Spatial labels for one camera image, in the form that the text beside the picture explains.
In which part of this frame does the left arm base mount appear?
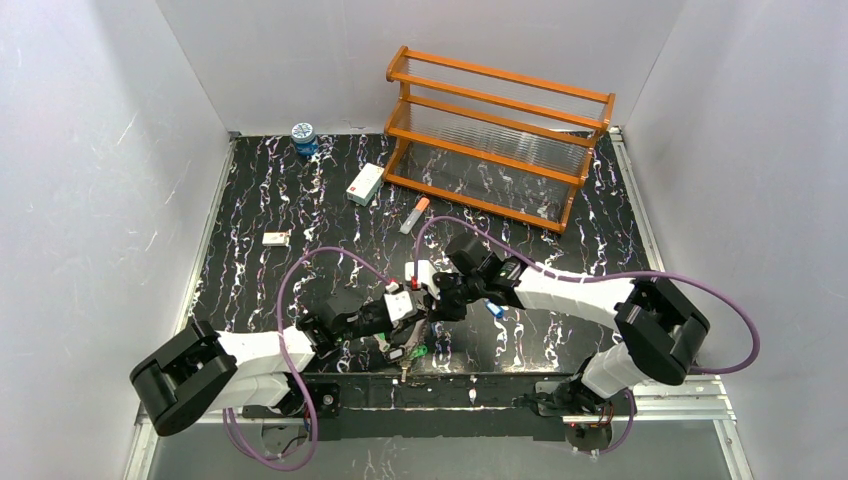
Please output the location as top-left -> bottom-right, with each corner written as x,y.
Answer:
268,382 -> 341,419

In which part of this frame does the small white card box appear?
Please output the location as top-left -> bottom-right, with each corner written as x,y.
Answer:
262,232 -> 290,247

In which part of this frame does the orange capped tube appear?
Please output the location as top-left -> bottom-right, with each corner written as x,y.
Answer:
399,197 -> 430,235

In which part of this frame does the white red box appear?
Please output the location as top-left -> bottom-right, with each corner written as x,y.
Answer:
345,163 -> 384,206

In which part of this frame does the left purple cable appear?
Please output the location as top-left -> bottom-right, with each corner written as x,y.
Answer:
222,246 -> 399,473

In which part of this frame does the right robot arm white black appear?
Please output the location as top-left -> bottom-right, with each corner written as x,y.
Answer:
405,233 -> 710,404

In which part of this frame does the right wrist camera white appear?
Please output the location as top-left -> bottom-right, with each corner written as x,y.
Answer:
404,260 -> 440,299

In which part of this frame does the metal key organizer ring red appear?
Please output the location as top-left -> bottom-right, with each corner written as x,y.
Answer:
374,320 -> 426,383

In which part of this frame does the blue jar with lid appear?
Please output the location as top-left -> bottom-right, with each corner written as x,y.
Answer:
291,122 -> 318,157

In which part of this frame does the orange wooden shelf rack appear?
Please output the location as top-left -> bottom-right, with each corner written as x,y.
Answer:
383,45 -> 616,233

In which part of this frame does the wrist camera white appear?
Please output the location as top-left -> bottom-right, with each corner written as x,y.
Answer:
404,260 -> 440,299
383,279 -> 417,327

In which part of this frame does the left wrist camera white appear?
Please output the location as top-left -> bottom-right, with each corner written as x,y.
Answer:
383,279 -> 417,327

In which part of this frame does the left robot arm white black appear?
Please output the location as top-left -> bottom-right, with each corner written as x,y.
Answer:
129,289 -> 432,436

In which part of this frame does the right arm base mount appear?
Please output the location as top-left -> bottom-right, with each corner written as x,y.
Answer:
514,381 -> 615,453

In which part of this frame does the aluminium rail frame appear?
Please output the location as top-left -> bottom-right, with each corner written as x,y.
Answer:
122,129 -> 753,480

